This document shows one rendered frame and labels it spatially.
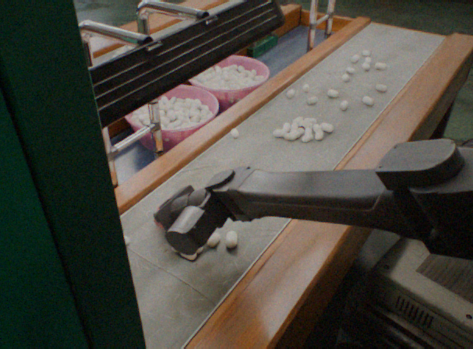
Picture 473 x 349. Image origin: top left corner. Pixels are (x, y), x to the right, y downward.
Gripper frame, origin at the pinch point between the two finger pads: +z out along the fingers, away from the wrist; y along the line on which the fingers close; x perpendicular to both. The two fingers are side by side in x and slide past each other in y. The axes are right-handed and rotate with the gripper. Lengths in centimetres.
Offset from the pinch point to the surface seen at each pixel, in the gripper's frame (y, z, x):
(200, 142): -27.3, 6.4, -6.9
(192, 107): -44, 19, -15
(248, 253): -3.7, -13.8, 13.5
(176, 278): 8.5, -7.8, 8.5
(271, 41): -113, 31, -20
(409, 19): -402, 82, 27
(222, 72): -72, 27, -19
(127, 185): -4.5, 8.8, -8.8
